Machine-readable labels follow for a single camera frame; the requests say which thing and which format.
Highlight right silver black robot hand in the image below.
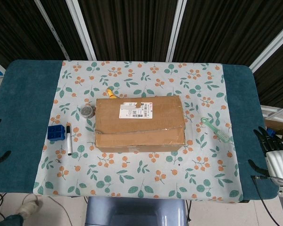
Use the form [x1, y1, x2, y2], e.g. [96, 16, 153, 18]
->
[247, 126, 283, 183]

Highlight brown cardboard box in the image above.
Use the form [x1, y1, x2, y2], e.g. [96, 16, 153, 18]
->
[94, 95, 187, 153]

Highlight blue jeans leg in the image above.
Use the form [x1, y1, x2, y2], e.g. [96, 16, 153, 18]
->
[0, 213, 24, 226]

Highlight right black hand cable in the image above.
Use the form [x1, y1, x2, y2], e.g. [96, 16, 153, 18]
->
[250, 175, 280, 226]

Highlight small yellow toy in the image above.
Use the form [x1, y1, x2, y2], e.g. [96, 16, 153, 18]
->
[105, 88, 117, 99]

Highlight mint green hairbrush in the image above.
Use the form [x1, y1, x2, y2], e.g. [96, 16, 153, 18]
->
[200, 117, 234, 144]

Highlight floral print tablecloth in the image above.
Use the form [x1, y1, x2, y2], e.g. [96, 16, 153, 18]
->
[32, 60, 244, 203]

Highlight white partition frame post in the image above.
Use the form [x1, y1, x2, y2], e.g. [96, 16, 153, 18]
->
[260, 105, 283, 118]
[166, 0, 188, 62]
[66, 0, 97, 61]
[249, 22, 283, 73]

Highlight white marker black cap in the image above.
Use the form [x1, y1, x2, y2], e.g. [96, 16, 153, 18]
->
[65, 122, 73, 156]

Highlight tan floor cord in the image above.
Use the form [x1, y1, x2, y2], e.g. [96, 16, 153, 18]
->
[22, 194, 69, 226]

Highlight blue plastic grid block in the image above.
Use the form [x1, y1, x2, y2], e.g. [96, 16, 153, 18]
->
[47, 124, 66, 142]

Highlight white shoe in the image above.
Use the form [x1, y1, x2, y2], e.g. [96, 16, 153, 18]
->
[16, 199, 42, 218]

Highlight teal table cover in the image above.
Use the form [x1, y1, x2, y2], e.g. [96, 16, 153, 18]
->
[0, 59, 280, 201]

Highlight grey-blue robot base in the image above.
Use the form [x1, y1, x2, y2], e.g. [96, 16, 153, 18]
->
[84, 196, 189, 226]

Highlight thin white partition post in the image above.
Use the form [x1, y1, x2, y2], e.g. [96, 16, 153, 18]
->
[34, 0, 70, 61]

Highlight small round clear jar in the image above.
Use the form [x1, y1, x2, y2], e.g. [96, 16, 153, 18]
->
[79, 105, 96, 119]

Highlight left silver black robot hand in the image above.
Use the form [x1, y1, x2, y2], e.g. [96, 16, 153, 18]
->
[0, 115, 12, 165]

